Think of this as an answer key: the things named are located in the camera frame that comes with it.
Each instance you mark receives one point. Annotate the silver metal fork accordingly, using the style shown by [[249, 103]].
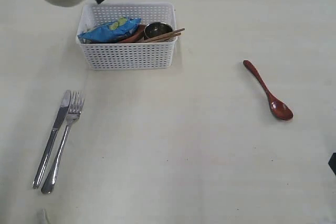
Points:
[[73, 115]]

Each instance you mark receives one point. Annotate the silver table knife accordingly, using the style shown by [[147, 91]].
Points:
[[61, 114]]

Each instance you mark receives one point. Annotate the dark red wooden spoon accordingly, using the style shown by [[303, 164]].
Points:
[[278, 109]]

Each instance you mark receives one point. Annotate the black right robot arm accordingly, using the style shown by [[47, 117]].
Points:
[[332, 163]]

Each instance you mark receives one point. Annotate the blue snack packet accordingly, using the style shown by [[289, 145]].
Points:
[[111, 32]]

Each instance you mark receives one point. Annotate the brown wooden bowl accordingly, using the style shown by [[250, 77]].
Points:
[[139, 34]]

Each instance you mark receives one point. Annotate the stainless steel cup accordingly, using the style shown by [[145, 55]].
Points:
[[155, 29]]

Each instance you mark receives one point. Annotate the brown wooden chopstick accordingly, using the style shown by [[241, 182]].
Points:
[[165, 39], [163, 35]]

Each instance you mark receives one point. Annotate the white perforated plastic basket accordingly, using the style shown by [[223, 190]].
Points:
[[127, 56]]

